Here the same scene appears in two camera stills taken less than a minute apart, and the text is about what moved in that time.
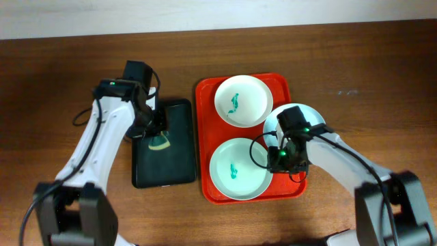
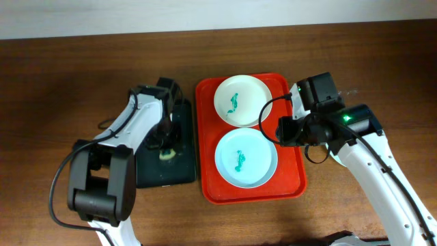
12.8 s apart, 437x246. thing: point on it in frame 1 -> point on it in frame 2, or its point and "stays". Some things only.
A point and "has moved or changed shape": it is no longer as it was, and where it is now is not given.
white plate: x=244 y=101 stays
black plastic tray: x=173 y=165 stays
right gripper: x=276 y=166 -> x=287 y=138
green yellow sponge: x=159 y=142 has moved or changed shape
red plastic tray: x=213 y=131 stays
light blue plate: x=270 y=136 -> x=246 y=158
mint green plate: x=239 y=169 has moved or changed shape
